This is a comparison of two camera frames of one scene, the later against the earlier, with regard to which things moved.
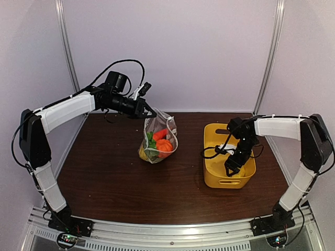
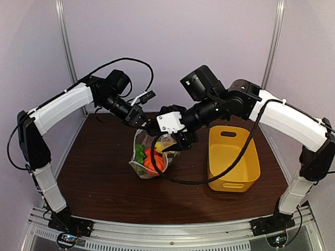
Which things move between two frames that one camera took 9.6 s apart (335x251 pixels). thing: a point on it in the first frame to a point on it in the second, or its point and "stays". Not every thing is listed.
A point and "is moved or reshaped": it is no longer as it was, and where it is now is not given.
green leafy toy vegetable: [152, 142] to [140, 153]
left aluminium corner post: [59, 4] stays
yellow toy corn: [241, 174] to [158, 147]
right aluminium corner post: [277, 39] stays
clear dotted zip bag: [160, 139] is moved or reshaped
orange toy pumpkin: [164, 145] to [148, 162]
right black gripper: [238, 163] to [186, 143]
